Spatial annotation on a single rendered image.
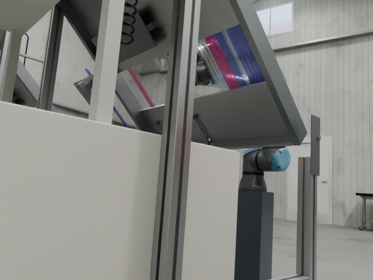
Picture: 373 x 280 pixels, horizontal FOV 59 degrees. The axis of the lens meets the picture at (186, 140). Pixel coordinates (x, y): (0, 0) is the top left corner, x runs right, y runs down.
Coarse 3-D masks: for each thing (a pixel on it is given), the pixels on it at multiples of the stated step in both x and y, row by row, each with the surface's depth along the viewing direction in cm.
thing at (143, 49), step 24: (72, 0) 122; (96, 0) 115; (144, 0) 102; (168, 0) 97; (216, 0) 88; (96, 24) 123; (144, 24) 104; (168, 24) 103; (216, 24) 93; (120, 48) 117; (144, 48) 110; (168, 48) 109
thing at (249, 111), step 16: (208, 96) 112; (224, 96) 108; (240, 96) 104; (256, 96) 100; (144, 112) 140; (160, 112) 133; (208, 112) 117; (224, 112) 112; (240, 112) 108; (256, 112) 104; (272, 112) 101; (192, 128) 128; (208, 128) 122; (224, 128) 117; (240, 128) 113; (256, 128) 108; (272, 128) 105
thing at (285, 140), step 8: (280, 136) 104; (288, 136) 102; (208, 144) 126; (216, 144) 122; (224, 144) 119; (232, 144) 116; (240, 144) 113; (248, 144) 110; (256, 144) 107; (264, 144) 105; (272, 144) 103; (280, 144) 101; (288, 144) 99
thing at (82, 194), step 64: (0, 128) 44; (64, 128) 49; (128, 128) 57; (0, 192) 43; (64, 192) 49; (128, 192) 56; (192, 192) 66; (0, 256) 43; (64, 256) 48; (128, 256) 55; (192, 256) 65
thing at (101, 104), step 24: (0, 0) 91; (24, 0) 90; (48, 0) 89; (120, 0) 59; (0, 24) 105; (24, 24) 104; (120, 24) 59; (96, 72) 57; (0, 96) 106; (96, 96) 55; (96, 120) 54
